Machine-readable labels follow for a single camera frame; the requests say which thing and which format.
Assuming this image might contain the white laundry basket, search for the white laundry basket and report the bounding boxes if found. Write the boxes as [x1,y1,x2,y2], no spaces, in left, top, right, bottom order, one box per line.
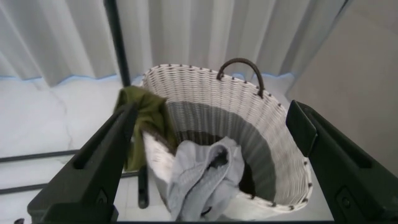
[140,57,313,222]

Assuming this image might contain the white curtain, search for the white curtain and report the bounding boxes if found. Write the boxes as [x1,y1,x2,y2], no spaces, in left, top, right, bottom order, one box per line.
[0,0,348,88]

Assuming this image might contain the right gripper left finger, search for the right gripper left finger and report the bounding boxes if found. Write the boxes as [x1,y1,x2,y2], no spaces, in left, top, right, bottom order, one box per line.
[27,101,139,223]

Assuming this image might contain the pale grey shorts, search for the pale grey shorts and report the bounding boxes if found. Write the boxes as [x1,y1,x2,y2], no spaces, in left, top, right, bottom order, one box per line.
[167,136,246,222]

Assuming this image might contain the black clothes rack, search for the black clothes rack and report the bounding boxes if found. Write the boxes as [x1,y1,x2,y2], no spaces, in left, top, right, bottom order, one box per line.
[0,0,150,210]

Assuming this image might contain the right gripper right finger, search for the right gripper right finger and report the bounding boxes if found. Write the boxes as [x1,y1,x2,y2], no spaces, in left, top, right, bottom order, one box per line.
[285,99,398,223]

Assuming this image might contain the green garment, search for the green garment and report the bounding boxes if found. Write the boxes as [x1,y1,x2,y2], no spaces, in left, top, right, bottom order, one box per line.
[113,85,178,172]

